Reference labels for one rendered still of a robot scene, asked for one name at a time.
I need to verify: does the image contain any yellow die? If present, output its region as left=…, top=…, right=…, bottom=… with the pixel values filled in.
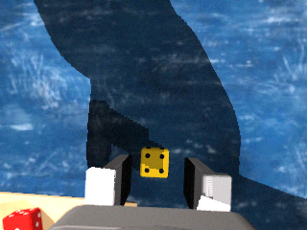
left=140, top=147, right=169, bottom=177

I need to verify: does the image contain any tan square mat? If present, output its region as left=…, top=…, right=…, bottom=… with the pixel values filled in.
left=0, top=192, right=85, bottom=230

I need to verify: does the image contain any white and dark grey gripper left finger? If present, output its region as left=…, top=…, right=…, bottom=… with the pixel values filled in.
left=84, top=154, right=132, bottom=206

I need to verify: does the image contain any red die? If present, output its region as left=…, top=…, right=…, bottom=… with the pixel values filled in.
left=3, top=208, right=43, bottom=230

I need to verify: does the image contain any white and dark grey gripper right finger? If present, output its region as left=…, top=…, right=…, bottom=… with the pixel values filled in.
left=183, top=157, right=231, bottom=211

